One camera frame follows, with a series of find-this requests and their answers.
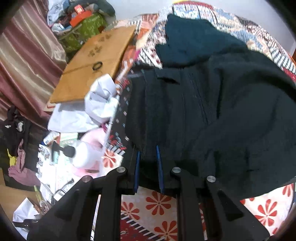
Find pile of dark clothes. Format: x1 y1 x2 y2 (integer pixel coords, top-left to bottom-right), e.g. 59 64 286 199
0 107 31 167

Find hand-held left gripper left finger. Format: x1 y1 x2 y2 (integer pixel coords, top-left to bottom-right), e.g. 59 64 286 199
28 151 141 241

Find mauve cloth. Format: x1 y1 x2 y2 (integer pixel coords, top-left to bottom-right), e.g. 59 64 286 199
8 139 41 187

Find orange box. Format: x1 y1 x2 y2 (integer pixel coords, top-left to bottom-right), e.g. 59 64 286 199
69 10 94 26

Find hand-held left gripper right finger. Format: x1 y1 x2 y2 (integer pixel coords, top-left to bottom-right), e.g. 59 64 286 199
156 146 270 241

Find white plastic bottle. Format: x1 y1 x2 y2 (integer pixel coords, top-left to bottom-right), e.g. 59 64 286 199
62 140 104 169

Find green patterned bag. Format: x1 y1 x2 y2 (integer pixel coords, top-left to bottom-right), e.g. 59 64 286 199
58 13 107 52

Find grey cloth bundle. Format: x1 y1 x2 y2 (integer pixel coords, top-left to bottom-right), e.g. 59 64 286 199
91 0 116 16

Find maroon satin curtain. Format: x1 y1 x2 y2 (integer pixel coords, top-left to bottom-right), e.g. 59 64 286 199
0 0 67 130

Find patterned red floral bedsheet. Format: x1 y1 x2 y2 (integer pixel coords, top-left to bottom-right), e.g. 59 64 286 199
102 1 296 241

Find dark pants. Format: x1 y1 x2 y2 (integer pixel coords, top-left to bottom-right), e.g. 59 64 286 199
125 14 296 200

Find white paper sheet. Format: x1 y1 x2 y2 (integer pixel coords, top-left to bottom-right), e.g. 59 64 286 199
13 197 42 240

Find pink cloth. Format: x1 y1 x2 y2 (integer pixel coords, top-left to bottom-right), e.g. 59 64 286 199
72 127 109 179

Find brown cardboard sheet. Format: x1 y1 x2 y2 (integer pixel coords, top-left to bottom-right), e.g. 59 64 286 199
49 25 136 104

